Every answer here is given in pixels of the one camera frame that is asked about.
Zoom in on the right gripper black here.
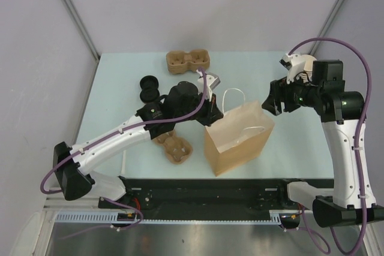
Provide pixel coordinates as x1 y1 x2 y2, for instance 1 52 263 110
262 71 322 116

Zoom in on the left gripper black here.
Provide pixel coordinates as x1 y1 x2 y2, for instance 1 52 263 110
174 89 223 127

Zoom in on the brown paper bag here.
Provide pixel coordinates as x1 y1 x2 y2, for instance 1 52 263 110
204 98 275 176

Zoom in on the single brown pulp carrier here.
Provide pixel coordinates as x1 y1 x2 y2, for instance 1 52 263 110
152 130 193 165

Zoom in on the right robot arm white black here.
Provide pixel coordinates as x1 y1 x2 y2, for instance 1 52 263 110
262 55 383 228

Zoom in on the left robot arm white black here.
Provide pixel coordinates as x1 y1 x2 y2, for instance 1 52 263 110
53 82 223 208

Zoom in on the stack of paper cups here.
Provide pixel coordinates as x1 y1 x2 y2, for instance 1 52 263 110
300 55 317 83

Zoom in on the brown pulp cup carrier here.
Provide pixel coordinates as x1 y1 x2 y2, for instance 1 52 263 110
166 49 211 74

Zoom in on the stack of black lids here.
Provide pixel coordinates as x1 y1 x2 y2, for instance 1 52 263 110
139 76 160 104

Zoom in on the white wrapped straw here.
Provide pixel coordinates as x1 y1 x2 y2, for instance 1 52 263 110
121 150 127 175

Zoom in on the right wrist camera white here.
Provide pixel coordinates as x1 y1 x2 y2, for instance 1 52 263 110
280 53 305 84

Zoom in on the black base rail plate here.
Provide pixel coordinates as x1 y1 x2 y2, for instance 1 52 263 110
97 177 334 224

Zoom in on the white cable duct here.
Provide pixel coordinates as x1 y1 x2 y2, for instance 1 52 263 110
55 210 300 225

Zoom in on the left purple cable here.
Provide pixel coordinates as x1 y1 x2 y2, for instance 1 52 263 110
40 68 209 240

